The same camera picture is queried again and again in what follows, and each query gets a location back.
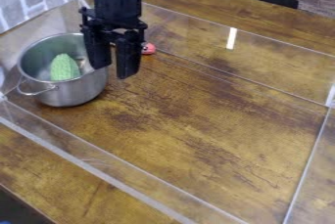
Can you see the clear acrylic barrier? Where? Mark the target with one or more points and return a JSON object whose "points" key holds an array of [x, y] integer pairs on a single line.
{"points": [[216, 137]]}

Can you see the green knitted vegetable toy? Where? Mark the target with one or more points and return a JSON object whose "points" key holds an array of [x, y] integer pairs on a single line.
{"points": [[63, 68]]}

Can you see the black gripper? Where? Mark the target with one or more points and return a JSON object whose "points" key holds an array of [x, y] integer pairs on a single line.
{"points": [[110, 15]]}

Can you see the orange spoon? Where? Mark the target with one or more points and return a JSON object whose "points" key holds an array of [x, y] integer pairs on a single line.
{"points": [[147, 48]]}

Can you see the silver metal pot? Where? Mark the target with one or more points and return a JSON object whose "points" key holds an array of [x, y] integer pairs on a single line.
{"points": [[63, 93]]}

